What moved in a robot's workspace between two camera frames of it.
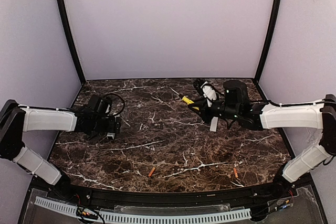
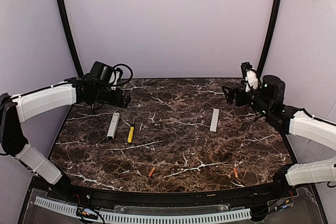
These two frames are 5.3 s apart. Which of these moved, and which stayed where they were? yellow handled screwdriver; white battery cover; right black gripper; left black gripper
Moved: right black gripper; left black gripper; yellow handled screwdriver
Stayed: white battery cover
